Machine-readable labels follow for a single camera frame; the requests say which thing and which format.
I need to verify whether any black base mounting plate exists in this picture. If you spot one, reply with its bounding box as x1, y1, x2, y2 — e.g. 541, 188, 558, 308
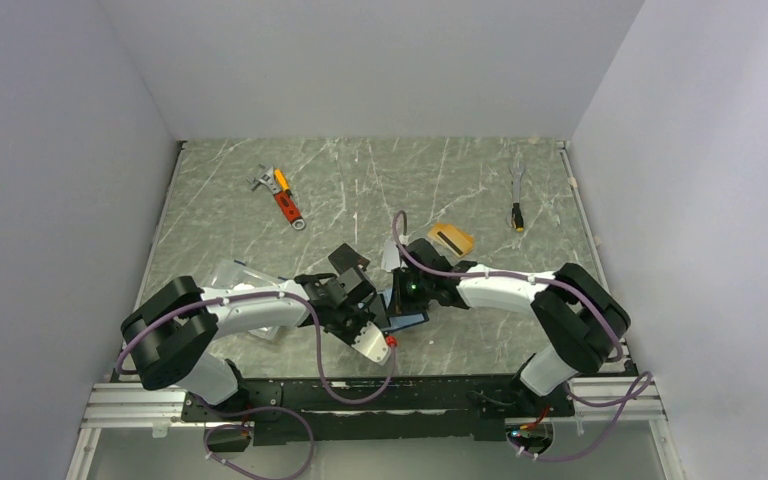
180, 374, 575, 446

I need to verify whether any blue leather card holder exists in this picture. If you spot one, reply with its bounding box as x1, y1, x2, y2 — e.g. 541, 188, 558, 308
371, 292, 430, 334

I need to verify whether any red adjustable wrench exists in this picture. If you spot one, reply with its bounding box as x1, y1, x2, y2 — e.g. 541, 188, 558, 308
249, 164, 307, 231

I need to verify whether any grey wrench black handle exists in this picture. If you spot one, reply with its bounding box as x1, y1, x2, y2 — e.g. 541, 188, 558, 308
510, 153, 525, 232

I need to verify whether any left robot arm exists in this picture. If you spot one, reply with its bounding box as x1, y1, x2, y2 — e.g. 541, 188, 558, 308
116, 267, 395, 420

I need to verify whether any aluminium frame rail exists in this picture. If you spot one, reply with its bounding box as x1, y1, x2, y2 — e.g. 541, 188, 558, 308
80, 378, 667, 437

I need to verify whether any silver card stack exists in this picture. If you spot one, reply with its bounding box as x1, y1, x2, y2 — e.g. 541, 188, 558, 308
380, 239, 402, 272

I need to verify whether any black card stack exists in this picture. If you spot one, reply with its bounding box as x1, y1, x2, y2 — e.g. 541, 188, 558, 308
327, 243, 370, 274

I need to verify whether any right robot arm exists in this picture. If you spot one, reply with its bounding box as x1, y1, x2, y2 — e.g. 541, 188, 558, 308
394, 239, 631, 415

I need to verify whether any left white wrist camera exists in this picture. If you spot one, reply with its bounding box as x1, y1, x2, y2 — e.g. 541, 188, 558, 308
350, 322, 392, 366

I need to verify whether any clear plastic screw box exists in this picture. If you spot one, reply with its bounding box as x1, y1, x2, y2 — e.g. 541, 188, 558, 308
205, 259, 300, 340

